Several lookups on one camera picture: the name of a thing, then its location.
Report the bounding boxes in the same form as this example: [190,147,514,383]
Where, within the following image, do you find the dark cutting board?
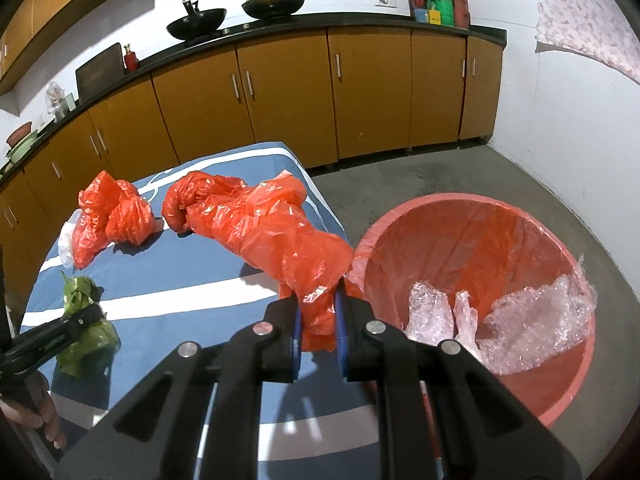
[75,42,125,103]

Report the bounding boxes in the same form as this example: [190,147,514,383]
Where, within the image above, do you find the white plastic bag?
[58,209,82,269]

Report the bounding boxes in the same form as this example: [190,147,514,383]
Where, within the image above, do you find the red bottle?
[124,44,140,74]

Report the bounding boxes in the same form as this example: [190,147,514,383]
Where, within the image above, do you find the red bag with boxes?
[408,0,471,29]

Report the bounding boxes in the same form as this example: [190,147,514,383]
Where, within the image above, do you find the black wok with lid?
[242,0,305,21]

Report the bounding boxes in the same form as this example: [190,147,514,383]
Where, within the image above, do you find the lower wooden cabinet run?
[1,13,506,311]

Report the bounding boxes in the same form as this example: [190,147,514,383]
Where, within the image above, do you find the upper wooden cabinets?
[1,0,107,93]

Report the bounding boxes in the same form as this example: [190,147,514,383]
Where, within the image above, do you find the clear bubble wrap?
[404,263,598,376]

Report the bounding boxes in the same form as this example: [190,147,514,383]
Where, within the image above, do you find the large red plastic bag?
[162,170,354,352]

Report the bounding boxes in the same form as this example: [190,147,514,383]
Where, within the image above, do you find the floral pink curtain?
[536,0,639,81]

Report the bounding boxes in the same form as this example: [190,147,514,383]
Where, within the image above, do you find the green plastic bag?
[56,272,120,378]

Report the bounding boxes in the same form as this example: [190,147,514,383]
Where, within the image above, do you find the glass jar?
[44,81,76,122]

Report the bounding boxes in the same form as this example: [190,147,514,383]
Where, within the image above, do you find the green and red bowls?
[6,122,38,164]

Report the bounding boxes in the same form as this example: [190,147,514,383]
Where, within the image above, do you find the person's left hand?
[1,372,67,450]

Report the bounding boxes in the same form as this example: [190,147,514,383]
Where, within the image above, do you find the pink plastic trash basin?
[346,193,596,427]

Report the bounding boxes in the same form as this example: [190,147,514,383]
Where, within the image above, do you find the blue white striped table cloth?
[19,141,446,480]

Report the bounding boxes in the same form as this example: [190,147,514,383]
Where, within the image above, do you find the black wok left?
[166,0,227,41]

